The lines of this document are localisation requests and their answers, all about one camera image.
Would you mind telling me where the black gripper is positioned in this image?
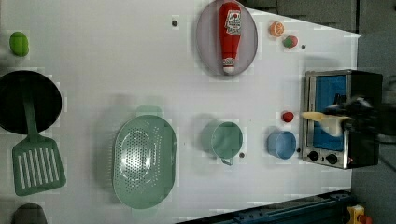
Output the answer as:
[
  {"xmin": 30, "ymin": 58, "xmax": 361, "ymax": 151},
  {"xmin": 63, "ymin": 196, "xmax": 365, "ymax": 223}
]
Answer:
[{"xmin": 325, "ymin": 97, "xmax": 396, "ymax": 136}]

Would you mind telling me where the peeled banana toy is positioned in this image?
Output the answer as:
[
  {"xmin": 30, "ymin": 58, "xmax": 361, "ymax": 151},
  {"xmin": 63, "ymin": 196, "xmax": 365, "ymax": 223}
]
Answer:
[{"xmin": 301, "ymin": 112, "xmax": 349, "ymax": 137}]

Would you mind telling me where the black toaster oven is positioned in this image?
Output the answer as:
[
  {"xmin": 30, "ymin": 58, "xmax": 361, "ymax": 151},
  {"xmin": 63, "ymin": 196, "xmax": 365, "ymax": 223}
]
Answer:
[{"xmin": 301, "ymin": 70, "xmax": 383, "ymax": 169}]

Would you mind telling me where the small red tomato toy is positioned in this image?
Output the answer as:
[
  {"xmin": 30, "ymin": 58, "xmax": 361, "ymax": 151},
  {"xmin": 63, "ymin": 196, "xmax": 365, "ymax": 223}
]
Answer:
[{"xmin": 282, "ymin": 111, "xmax": 294, "ymax": 123}]

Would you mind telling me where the blue cup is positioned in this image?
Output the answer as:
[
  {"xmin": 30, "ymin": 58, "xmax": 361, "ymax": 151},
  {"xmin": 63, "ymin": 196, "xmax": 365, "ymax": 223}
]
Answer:
[{"xmin": 267, "ymin": 131, "xmax": 296, "ymax": 160}]

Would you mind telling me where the yellow red device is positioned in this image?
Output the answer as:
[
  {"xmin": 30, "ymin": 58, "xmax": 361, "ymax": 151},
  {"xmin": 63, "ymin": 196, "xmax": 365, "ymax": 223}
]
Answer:
[{"xmin": 347, "ymin": 204, "xmax": 373, "ymax": 224}]

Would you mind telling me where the red strawberry toy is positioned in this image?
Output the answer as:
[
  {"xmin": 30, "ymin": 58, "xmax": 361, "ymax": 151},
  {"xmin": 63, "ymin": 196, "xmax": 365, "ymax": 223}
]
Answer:
[{"xmin": 282, "ymin": 35, "xmax": 299, "ymax": 49}]

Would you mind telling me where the orange slice toy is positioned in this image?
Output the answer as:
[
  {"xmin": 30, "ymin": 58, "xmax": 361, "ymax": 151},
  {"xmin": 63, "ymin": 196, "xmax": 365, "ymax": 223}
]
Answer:
[{"xmin": 269, "ymin": 21, "xmax": 285, "ymax": 37}]

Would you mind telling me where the green cup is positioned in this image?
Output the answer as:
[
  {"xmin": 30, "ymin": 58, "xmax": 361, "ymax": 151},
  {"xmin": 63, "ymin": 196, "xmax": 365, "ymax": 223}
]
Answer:
[{"xmin": 201, "ymin": 119, "xmax": 244, "ymax": 166}]

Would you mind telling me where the red ketchup bottle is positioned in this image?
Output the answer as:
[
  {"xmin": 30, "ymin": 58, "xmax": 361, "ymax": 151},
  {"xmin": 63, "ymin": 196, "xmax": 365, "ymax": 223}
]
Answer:
[{"xmin": 218, "ymin": 2, "xmax": 242, "ymax": 74}]

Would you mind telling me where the grey round plate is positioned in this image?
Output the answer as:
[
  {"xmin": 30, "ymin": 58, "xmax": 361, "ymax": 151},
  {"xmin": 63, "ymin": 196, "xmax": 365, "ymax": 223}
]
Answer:
[{"xmin": 195, "ymin": 0, "xmax": 258, "ymax": 76}]

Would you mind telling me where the green perforated colander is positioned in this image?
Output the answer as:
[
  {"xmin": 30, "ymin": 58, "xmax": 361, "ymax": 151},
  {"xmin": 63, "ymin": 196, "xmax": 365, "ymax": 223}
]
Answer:
[{"xmin": 112, "ymin": 115, "xmax": 177, "ymax": 209}]

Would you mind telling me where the green slotted spatula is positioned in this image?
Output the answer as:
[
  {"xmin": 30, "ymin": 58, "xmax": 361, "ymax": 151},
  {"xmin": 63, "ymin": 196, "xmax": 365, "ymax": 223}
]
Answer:
[{"xmin": 12, "ymin": 77, "xmax": 66, "ymax": 196}]

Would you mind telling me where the dark grey object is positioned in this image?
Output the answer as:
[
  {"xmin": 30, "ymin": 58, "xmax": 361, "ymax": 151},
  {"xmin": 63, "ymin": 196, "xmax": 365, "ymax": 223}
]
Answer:
[{"xmin": 11, "ymin": 203, "xmax": 48, "ymax": 224}]

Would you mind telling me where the black frying pan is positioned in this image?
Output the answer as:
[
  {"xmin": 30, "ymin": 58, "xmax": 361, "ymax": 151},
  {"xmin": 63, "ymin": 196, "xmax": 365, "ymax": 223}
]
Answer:
[{"xmin": 0, "ymin": 70, "xmax": 63, "ymax": 134}]

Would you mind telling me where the green lime toy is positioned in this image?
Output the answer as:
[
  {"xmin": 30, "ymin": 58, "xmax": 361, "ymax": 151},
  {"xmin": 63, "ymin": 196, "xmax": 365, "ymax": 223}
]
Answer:
[{"xmin": 9, "ymin": 32, "xmax": 29, "ymax": 57}]

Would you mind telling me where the blue table frame rail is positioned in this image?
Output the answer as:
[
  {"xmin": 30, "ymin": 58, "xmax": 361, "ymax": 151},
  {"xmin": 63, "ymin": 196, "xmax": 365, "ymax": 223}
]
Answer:
[{"xmin": 177, "ymin": 190, "xmax": 357, "ymax": 224}]

